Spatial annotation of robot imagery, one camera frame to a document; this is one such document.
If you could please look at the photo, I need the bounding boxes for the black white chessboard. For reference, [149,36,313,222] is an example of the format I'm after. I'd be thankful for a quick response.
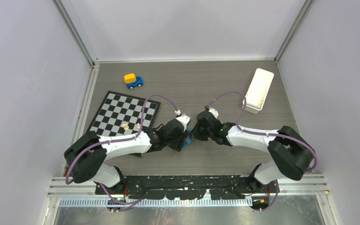
[86,91,145,136]

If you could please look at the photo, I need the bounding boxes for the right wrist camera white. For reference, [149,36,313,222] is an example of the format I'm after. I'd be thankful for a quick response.
[205,105,219,119]

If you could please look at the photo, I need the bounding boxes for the blue card holder wallet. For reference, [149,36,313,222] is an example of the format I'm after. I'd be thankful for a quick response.
[181,127,194,151]

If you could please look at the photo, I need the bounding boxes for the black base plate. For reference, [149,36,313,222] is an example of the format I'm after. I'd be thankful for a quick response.
[95,175,276,200]

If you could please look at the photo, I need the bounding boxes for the aluminium frame rail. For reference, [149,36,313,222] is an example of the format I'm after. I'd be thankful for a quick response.
[48,174,330,208]

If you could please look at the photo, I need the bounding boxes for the blue yellow toy car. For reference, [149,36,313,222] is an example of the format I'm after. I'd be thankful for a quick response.
[124,73,144,89]

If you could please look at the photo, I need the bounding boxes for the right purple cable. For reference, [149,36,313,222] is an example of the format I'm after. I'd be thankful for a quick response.
[209,90,318,213]

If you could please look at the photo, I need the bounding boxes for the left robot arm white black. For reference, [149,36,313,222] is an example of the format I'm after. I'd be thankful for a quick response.
[64,114,190,194]

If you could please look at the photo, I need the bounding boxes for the white plastic box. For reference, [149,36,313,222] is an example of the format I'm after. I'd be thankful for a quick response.
[242,68,274,114]

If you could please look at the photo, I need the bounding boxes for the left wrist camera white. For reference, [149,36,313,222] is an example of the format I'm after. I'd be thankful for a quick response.
[174,110,191,130]

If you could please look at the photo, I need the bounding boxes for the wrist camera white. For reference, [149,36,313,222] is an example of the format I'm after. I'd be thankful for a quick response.
[205,105,219,119]
[174,110,191,130]

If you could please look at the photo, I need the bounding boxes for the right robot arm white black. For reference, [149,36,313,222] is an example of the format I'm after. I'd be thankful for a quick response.
[190,109,316,192]

